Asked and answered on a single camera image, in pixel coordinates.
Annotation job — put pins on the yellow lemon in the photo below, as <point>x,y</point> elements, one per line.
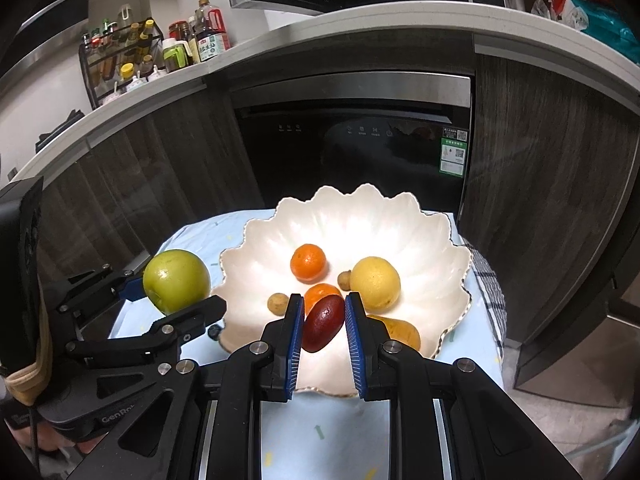
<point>375,282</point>

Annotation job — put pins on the dark refrigerator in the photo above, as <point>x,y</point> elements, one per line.
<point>575,360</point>

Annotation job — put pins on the blueberry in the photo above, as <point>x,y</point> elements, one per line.
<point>215,331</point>

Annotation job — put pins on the black built-in dishwasher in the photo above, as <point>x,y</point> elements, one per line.
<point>350,170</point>

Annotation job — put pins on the light blue tablecloth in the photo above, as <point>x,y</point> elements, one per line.
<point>320,435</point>

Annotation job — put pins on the white scalloped bowl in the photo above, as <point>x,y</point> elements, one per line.
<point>410,240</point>

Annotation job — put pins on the green apple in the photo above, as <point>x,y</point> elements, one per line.
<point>176,281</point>

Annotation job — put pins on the red lidded dark jar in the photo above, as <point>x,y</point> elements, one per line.
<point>178,31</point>

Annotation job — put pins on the row of condiment bottles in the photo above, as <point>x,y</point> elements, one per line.
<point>132,35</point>

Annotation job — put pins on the teal plastic bag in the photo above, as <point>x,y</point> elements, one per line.
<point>610,30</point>

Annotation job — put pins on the small brown longan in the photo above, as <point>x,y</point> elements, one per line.
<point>277,304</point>
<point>343,280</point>

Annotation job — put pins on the yellow capped bottle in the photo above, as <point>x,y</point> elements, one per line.
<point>126,72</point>

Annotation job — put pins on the green lidded container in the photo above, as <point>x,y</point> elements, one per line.
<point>175,57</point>

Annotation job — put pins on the dark red jujube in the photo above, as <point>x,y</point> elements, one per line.
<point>322,324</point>

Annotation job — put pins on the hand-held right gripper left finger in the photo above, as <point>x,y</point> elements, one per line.
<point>295,345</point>

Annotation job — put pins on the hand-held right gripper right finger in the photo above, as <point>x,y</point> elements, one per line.
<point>352,345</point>

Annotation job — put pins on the black range hood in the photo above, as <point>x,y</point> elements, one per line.
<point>40,0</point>

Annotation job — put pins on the orange tangerine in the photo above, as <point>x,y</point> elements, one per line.
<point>308,261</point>
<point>322,296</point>

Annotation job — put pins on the yellow-brown loquat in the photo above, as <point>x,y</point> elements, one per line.
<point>400,332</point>

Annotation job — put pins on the dark wood cabinet door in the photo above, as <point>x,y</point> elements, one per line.
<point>540,185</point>
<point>175,160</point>

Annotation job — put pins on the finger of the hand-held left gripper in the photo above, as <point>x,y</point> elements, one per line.
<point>200,312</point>
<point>132,287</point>

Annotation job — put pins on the large soy sauce bottle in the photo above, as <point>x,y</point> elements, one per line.
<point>210,45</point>

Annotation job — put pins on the person's left hand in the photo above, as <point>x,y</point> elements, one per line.
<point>50,444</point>

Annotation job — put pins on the black bag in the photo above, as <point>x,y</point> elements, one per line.
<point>57,132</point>

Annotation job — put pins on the white seasoning jar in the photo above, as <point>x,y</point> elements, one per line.
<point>136,85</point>
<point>156,71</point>

